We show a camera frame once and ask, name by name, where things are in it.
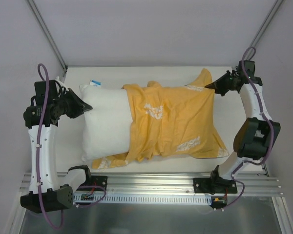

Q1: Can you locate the white pillow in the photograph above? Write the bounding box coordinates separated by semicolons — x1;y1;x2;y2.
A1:
80;84;132;161

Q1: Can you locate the yellow Mickey Mouse pillowcase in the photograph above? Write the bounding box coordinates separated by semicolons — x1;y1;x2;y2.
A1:
91;68;229;169

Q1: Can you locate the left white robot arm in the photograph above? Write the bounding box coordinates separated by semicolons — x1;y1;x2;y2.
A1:
20;79;92;214

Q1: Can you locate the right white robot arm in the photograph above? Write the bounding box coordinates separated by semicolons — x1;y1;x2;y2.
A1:
200;60;281;194

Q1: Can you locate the white blue pillow label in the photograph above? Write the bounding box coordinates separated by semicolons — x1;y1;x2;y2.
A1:
89;79;101;87

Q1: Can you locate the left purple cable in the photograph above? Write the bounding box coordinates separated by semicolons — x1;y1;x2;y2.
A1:
37;63;107;231

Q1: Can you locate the right aluminium frame post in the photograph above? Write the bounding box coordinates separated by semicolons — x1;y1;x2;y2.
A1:
248;0;285;48

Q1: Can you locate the aluminium frame post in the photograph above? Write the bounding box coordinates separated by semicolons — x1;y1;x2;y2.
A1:
26;0;68;75
248;0;285;48

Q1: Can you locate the left aluminium frame post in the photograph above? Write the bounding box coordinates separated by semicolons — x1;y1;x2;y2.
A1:
26;0;68;75

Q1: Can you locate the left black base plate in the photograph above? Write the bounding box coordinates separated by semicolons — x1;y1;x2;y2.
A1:
83;175;108;192

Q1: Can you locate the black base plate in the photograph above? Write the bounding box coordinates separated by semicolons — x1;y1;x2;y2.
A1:
193;177;237;195
83;175;108;192

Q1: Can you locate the white slotted cable duct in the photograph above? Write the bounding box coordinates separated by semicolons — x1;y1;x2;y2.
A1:
73;194;213;205

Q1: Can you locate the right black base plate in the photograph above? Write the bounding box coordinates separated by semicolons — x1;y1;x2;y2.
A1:
193;177;237;195

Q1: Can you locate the aluminium mounting rail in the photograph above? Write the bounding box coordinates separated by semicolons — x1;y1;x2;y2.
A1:
93;173;284;197

